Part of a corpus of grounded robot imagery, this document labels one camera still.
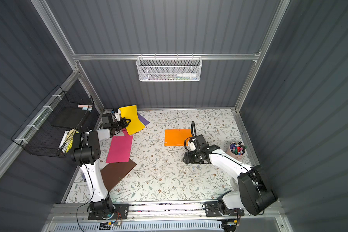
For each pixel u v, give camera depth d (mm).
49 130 721
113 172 868
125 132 1026
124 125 953
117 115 962
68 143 665
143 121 1128
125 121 967
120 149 977
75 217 680
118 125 922
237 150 822
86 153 580
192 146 811
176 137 1081
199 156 653
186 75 916
